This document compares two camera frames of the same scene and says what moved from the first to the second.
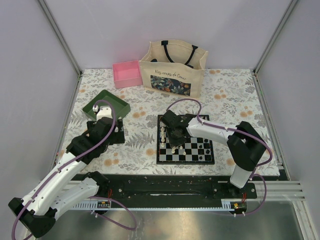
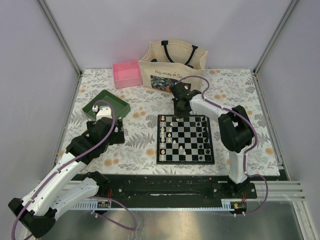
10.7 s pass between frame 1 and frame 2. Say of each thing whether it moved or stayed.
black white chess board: stayed
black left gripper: stayed
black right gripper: moved
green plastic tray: stayed
